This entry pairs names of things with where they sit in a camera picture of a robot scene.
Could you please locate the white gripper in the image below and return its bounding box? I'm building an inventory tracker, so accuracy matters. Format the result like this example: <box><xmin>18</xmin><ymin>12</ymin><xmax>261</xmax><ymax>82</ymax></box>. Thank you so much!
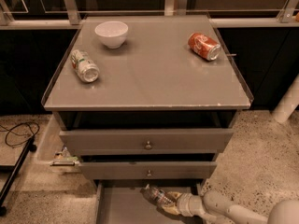
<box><xmin>162</xmin><ymin>191</ymin><xmax>206</xmax><ymax>217</ymax></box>

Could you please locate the clear plastic water bottle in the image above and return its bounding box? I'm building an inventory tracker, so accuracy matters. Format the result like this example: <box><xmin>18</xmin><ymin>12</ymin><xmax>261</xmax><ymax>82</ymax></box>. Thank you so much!
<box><xmin>141</xmin><ymin>184</ymin><xmax>176</xmax><ymax>207</ymax></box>

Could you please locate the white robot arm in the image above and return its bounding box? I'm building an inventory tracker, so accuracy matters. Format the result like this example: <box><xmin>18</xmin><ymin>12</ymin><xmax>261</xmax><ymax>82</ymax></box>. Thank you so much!
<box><xmin>162</xmin><ymin>190</ymin><xmax>299</xmax><ymax>224</ymax></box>

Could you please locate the grey bottom drawer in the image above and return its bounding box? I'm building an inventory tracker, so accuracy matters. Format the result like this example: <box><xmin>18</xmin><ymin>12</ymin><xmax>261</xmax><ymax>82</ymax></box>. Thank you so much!
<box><xmin>94</xmin><ymin>181</ymin><xmax>206</xmax><ymax>224</ymax></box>

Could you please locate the grey drawer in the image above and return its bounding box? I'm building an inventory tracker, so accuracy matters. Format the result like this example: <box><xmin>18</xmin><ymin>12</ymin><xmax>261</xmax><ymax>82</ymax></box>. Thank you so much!
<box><xmin>79</xmin><ymin>161</ymin><xmax>217</xmax><ymax>180</ymax></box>
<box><xmin>59</xmin><ymin>128</ymin><xmax>234</xmax><ymax>156</ymax></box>
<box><xmin>94</xmin><ymin>181</ymin><xmax>206</xmax><ymax>224</ymax></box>

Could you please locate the grey middle drawer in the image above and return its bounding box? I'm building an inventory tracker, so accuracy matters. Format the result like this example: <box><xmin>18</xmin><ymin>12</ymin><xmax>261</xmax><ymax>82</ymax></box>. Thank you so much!
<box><xmin>79</xmin><ymin>161</ymin><xmax>217</xmax><ymax>180</ymax></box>

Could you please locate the grey top drawer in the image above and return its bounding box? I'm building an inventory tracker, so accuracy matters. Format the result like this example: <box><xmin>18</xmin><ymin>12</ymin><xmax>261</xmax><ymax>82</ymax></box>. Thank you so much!
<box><xmin>59</xmin><ymin>128</ymin><xmax>234</xmax><ymax>156</ymax></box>

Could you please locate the grey drawer cabinet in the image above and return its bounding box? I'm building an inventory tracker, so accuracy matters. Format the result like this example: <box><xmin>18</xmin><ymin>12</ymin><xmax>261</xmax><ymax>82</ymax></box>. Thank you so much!
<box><xmin>42</xmin><ymin>15</ymin><xmax>253</xmax><ymax>186</ymax></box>

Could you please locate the clear plastic storage bin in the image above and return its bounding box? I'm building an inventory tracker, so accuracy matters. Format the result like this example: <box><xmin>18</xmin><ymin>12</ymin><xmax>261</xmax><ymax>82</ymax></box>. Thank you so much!
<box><xmin>35</xmin><ymin>116</ymin><xmax>80</xmax><ymax>174</ymax></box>

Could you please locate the black rolling stand base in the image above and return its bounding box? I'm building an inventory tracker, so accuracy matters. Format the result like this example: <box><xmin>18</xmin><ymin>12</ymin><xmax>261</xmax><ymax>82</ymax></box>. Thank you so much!
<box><xmin>0</xmin><ymin>137</ymin><xmax>37</xmax><ymax>217</ymax></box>

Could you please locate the red soda can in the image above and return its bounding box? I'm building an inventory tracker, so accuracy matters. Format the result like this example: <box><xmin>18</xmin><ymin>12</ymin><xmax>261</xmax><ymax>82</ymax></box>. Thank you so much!
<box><xmin>188</xmin><ymin>33</ymin><xmax>221</xmax><ymax>61</ymax></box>

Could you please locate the white ceramic bowl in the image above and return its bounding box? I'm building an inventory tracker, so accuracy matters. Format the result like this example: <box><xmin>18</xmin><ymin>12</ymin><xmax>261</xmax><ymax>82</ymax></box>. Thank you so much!
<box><xmin>94</xmin><ymin>21</ymin><xmax>129</xmax><ymax>49</ymax></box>

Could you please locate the white cylindrical post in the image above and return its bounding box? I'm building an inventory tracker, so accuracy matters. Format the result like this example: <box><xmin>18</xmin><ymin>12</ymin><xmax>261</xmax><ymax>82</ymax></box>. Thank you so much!
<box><xmin>273</xmin><ymin>75</ymin><xmax>299</xmax><ymax>123</ymax></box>

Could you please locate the black cable on floor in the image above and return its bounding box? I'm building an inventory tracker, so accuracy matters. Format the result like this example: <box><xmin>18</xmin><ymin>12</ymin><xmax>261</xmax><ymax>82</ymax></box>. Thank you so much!
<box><xmin>0</xmin><ymin>120</ymin><xmax>41</xmax><ymax>148</ymax></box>

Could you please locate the metal window railing frame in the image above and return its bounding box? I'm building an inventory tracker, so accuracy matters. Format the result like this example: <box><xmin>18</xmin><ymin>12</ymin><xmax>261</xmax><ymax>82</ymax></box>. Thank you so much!
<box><xmin>0</xmin><ymin>0</ymin><xmax>299</xmax><ymax>29</ymax></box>

